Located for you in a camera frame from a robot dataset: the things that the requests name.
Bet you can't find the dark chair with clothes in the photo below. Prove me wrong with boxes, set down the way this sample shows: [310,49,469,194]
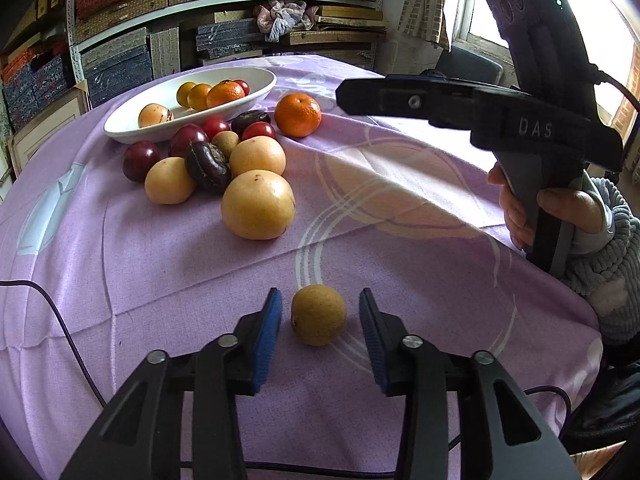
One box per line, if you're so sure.
[435,44,503,84]

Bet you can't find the orange mandarin with stem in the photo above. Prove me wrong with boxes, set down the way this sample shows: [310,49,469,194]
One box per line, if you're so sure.
[205,79,245,108]

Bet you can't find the pink cloth bundle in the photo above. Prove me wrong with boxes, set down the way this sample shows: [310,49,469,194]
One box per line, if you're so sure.
[254,0,320,44]

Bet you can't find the red cherry tomato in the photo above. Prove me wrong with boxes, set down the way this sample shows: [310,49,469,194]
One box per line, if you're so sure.
[201,116,231,140]
[241,122,276,141]
[234,79,250,96]

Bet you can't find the black cable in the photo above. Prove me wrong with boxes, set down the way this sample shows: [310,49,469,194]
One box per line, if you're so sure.
[0,278,109,411]

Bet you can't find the purple printed tablecloth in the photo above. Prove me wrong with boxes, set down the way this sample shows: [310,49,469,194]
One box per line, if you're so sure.
[1,58,602,479]

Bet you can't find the large yellow round fruit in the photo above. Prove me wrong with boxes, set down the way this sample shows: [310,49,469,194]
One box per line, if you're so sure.
[220,170,296,240]

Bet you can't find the dark red plum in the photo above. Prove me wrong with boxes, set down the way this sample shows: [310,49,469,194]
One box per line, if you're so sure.
[122,141,160,182]
[168,124,209,157]

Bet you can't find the metal shelving unit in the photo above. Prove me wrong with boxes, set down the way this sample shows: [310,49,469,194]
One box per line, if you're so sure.
[1,0,388,136]

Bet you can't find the orange spotted small fruit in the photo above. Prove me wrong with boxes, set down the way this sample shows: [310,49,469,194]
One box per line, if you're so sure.
[138,103,174,128]

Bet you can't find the white oval plate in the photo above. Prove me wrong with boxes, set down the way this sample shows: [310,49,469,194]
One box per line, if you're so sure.
[104,66,277,144]

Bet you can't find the dark purple passion fruit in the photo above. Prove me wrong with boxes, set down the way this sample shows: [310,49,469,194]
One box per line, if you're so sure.
[184,142,232,195]

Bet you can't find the brown longan fruit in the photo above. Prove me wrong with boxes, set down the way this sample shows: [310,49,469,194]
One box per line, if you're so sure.
[212,130,240,159]
[291,284,347,347]

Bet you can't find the grey knit sleeve forearm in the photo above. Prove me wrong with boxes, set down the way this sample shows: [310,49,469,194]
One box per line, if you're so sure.
[564,176,639,344]

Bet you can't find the person's right hand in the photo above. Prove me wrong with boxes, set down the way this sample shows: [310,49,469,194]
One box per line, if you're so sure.
[487,162,606,250]

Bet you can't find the framed picture leaning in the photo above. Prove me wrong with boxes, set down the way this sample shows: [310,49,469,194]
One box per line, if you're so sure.
[9,80,91,177]

